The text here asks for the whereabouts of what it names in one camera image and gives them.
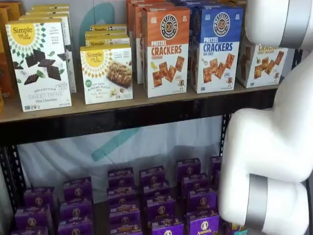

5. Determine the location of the wooden shelf board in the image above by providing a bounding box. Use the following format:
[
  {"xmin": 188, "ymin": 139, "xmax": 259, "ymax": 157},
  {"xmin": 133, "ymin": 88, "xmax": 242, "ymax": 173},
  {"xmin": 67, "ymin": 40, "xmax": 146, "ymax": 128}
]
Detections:
[{"xmin": 0, "ymin": 82, "xmax": 279, "ymax": 123}]

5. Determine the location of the purple Annie's box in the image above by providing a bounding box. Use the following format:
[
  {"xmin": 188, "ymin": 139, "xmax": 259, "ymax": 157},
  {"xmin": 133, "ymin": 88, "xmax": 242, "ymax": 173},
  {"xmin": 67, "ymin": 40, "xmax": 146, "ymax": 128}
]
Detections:
[
  {"xmin": 14, "ymin": 205, "xmax": 53, "ymax": 230},
  {"xmin": 108, "ymin": 167, "xmax": 134, "ymax": 188},
  {"xmin": 146, "ymin": 194, "xmax": 176, "ymax": 218},
  {"xmin": 151, "ymin": 216, "xmax": 184, "ymax": 235},
  {"xmin": 110, "ymin": 227, "xmax": 142, "ymax": 235},
  {"xmin": 187, "ymin": 214, "xmax": 220, "ymax": 235},
  {"xmin": 58, "ymin": 220, "xmax": 93, "ymax": 235},
  {"xmin": 187, "ymin": 188, "xmax": 217, "ymax": 213},
  {"xmin": 11, "ymin": 226, "xmax": 49, "ymax": 235},
  {"xmin": 109, "ymin": 207, "xmax": 140, "ymax": 230},
  {"xmin": 176, "ymin": 158, "xmax": 201, "ymax": 176},
  {"xmin": 139, "ymin": 166, "xmax": 166, "ymax": 184},
  {"xmin": 23, "ymin": 187, "xmax": 56, "ymax": 209},
  {"xmin": 210, "ymin": 156, "xmax": 222, "ymax": 175},
  {"xmin": 63, "ymin": 177, "xmax": 92, "ymax": 200},
  {"xmin": 107, "ymin": 186, "xmax": 139, "ymax": 209},
  {"xmin": 60, "ymin": 198, "xmax": 93, "ymax": 222},
  {"xmin": 143, "ymin": 181, "xmax": 172, "ymax": 197},
  {"xmin": 181, "ymin": 173, "xmax": 208, "ymax": 191},
  {"xmin": 214, "ymin": 171, "xmax": 222, "ymax": 190}
]

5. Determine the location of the Simple Mills almond bars box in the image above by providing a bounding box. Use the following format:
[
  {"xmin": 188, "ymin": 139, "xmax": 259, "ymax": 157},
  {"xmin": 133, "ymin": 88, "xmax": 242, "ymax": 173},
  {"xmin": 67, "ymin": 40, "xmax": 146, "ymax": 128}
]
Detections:
[
  {"xmin": 85, "ymin": 36, "xmax": 131, "ymax": 48},
  {"xmin": 84, "ymin": 30, "xmax": 130, "ymax": 40},
  {"xmin": 80, "ymin": 44, "xmax": 134, "ymax": 105},
  {"xmin": 89, "ymin": 23, "xmax": 128, "ymax": 32}
]

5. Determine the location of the orange cheddar crackers box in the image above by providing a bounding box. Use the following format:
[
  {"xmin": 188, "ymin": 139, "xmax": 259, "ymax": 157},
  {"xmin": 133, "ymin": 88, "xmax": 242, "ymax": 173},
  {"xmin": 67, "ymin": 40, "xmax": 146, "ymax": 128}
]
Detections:
[
  {"xmin": 133, "ymin": 2, "xmax": 172, "ymax": 85},
  {"xmin": 142, "ymin": 6, "xmax": 191, "ymax": 98},
  {"xmin": 126, "ymin": 0, "xmax": 169, "ymax": 81}
]

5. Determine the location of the blue sea salt crackers box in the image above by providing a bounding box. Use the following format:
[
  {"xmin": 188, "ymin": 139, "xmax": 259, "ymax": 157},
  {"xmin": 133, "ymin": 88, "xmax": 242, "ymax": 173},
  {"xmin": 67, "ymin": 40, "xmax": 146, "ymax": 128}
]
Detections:
[
  {"xmin": 192, "ymin": 5, "xmax": 244, "ymax": 94},
  {"xmin": 171, "ymin": 0, "xmax": 245, "ymax": 8}
]

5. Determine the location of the yellow honey mustard crackers box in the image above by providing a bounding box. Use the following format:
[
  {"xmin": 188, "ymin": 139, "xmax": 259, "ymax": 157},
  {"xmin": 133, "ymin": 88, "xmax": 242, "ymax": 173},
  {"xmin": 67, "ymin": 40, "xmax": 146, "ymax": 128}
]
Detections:
[{"xmin": 236, "ymin": 36, "xmax": 289, "ymax": 89}]

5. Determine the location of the Simple Mills sweet thins box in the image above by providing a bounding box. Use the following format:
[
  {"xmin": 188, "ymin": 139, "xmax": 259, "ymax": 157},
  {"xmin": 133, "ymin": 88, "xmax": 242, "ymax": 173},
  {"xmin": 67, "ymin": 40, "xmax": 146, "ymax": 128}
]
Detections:
[
  {"xmin": 25, "ymin": 8, "xmax": 71, "ymax": 15},
  {"xmin": 19, "ymin": 12, "xmax": 77, "ymax": 94},
  {"xmin": 31, "ymin": 3, "xmax": 71, "ymax": 11},
  {"xmin": 5, "ymin": 17, "xmax": 74, "ymax": 113}
]

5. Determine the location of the white backdrop teal logo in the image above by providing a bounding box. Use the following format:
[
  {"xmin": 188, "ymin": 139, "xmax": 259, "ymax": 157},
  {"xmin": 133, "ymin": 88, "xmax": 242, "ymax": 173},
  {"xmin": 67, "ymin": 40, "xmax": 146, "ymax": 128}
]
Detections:
[{"xmin": 17, "ymin": 0, "xmax": 224, "ymax": 190}]

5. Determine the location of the purple Annie's boxes group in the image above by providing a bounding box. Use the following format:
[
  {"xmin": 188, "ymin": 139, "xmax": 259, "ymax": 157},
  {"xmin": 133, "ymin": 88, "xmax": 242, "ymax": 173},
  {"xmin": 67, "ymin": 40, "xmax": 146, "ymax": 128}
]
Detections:
[{"xmin": 14, "ymin": 156, "xmax": 221, "ymax": 235}]

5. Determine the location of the black metal shelf frame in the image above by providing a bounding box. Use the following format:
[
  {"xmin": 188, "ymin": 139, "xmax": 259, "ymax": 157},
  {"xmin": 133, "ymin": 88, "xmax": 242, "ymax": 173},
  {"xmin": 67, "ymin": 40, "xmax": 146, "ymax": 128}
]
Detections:
[{"xmin": 0, "ymin": 47, "xmax": 313, "ymax": 235}]

